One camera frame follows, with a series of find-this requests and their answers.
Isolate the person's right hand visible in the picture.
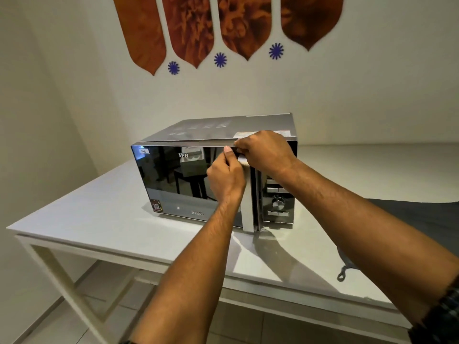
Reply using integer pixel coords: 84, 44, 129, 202
234, 130, 299, 180

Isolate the person's left hand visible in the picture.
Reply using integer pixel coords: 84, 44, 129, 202
207, 145, 247, 205

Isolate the silver and black microwave oven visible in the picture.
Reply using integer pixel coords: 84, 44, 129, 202
131, 113, 298, 233

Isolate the person's left forearm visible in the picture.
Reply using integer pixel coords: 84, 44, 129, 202
128, 196, 248, 344

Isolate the person's right forearm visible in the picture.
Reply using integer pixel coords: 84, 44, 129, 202
274, 157, 459, 327

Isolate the white table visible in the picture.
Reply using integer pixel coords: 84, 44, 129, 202
6, 143, 459, 344

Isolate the dark grey cloth mat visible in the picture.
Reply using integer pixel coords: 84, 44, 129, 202
336, 198, 459, 283

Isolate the dark plaid shirt sleeve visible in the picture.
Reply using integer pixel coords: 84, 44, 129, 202
408, 276, 459, 344

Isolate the orange flower-print leaf wall decal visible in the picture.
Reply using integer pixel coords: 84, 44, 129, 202
280, 0, 344, 51
217, 0, 272, 61
161, 0, 215, 69

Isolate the plain orange leaf wall decal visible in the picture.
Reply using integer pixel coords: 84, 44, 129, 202
112, 0, 167, 76

